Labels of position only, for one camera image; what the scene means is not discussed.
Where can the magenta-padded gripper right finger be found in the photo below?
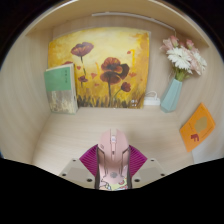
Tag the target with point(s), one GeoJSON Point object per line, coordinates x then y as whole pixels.
{"type": "Point", "coordinates": [146, 170]}

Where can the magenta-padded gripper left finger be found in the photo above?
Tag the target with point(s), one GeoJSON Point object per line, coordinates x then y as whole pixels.
{"type": "Point", "coordinates": [78, 170]}

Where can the pink computer mouse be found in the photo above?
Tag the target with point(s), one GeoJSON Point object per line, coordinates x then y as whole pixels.
{"type": "Point", "coordinates": [113, 150]}

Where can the orange book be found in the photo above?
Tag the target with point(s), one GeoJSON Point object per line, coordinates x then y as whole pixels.
{"type": "Point", "coordinates": [198, 128]}

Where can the white power adapter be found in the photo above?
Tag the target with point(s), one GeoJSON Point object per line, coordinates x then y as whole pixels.
{"type": "Point", "coordinates": [151, 100]}

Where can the pale teal faceted vase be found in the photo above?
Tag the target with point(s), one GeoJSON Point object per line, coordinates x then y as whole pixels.
{"type": "Point", "coordinates": [171, 96]}

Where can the green and beige book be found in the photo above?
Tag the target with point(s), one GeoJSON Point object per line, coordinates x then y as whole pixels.
{"type": "Point", "coordinates": [60, 88]}

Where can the yellow poppy flower painting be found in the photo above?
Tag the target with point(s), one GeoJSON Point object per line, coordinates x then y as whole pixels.
{"type": "Point", "coordinates": [100, 63]}

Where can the pink and white flower bouquet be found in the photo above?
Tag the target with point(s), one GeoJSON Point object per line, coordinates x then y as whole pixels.
{"type": "Point", "coordinates": [183, 58]}

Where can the white light bar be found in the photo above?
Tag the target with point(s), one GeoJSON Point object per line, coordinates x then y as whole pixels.
{"type": "Point", "coordinates": [133, 16]}

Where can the wooden wall shelf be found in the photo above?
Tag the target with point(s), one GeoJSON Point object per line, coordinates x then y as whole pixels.
{"type": "Point", "coordinates": [116, 6]}

